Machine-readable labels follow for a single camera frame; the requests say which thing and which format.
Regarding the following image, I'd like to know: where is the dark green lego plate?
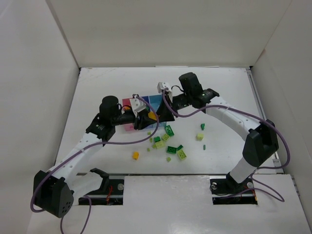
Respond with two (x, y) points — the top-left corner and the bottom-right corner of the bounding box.
(165, 125), (175, 137)

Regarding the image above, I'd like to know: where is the light green square lego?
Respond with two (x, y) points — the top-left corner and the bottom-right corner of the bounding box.
(161, 134), (170, 141)

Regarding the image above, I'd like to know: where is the dark green 2x2 lego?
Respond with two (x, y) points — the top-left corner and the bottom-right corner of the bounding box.
(166, 146), (177, 155)

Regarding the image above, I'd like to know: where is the lime 2x2 lego brick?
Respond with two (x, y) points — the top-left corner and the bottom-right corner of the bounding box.
(176, 149), (187, 161)

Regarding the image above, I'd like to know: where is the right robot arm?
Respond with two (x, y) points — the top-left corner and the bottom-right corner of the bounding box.
(157, 72), (279, 189)

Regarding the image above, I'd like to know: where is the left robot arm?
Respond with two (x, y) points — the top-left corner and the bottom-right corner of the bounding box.
(30, 96), (160, 218)

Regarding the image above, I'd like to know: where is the purple container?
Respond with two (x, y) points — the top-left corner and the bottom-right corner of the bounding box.
(140, 96), (154, 129)

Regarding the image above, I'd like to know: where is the light blue container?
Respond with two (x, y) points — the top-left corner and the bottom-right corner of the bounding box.
(148, 94), (167, 129)

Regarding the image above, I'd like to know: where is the lime rounded lego brick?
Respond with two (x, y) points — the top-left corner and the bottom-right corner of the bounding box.
(152, 140), (165, 149)

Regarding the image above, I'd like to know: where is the small yellow lego brick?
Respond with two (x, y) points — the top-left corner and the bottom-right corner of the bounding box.
(132, 152), (139, 160)

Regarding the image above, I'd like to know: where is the pale lime lego cube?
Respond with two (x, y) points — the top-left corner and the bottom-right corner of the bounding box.
(196, 133), (204, 141)

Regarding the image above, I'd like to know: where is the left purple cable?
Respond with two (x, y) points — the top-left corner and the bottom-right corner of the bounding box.
(30, 94), (160, 234)

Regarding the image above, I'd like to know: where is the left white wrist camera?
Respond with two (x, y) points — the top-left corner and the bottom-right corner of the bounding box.
(129, 95), (146, 117)

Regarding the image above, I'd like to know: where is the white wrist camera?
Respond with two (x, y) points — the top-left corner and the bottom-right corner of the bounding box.
(157, 82), (173, 99)
(129, 95), (146, 117)

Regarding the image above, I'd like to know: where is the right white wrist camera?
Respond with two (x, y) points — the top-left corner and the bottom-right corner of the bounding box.
(157, 82), (173, 99)

